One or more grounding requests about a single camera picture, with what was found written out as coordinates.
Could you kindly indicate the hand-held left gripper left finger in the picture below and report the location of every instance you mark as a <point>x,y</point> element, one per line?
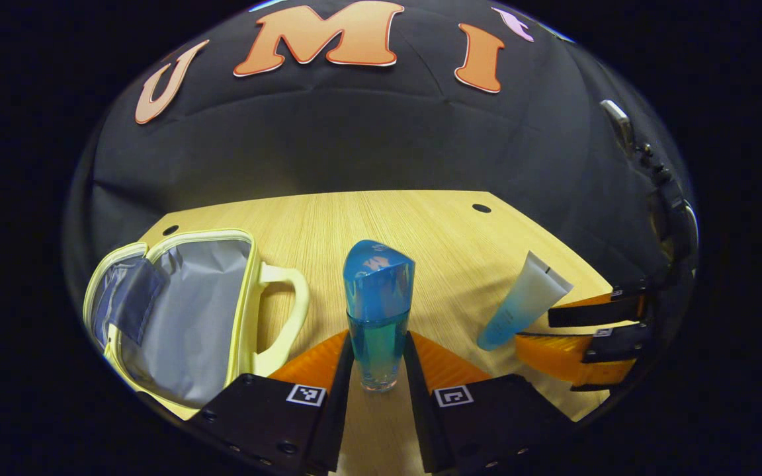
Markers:
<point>336,410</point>

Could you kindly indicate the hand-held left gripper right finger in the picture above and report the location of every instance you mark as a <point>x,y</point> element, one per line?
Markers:
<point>421,416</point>

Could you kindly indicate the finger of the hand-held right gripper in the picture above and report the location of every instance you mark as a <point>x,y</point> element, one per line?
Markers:
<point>596,312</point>
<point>573,357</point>

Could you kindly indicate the blue squeeze tube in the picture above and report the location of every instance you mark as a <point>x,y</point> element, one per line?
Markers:
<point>526,301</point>

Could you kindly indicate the blue capped glass bottle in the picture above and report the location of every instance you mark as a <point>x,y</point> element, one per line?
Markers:
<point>379,297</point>

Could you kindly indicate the pale yellow suitcase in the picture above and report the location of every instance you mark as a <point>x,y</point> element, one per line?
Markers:
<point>182,311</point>

